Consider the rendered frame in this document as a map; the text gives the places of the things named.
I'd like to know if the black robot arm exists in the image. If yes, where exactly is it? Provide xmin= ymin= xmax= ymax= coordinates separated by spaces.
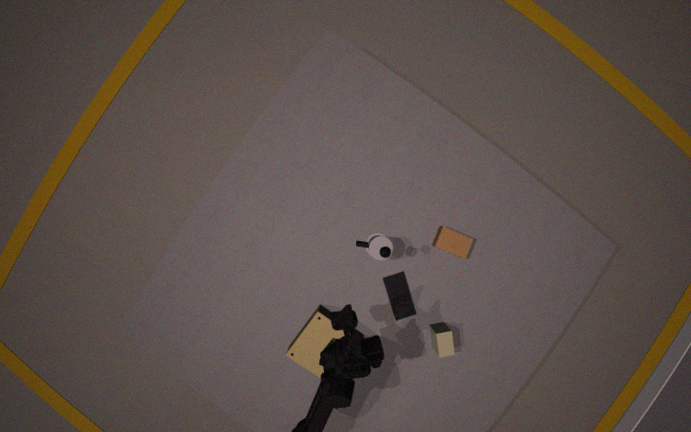
xmin=292 ymin=336 xmax=384 ymax=432

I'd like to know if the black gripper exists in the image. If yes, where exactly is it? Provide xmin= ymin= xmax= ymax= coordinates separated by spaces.
xmin=330 ymin=305 xmax=372 ymax=379

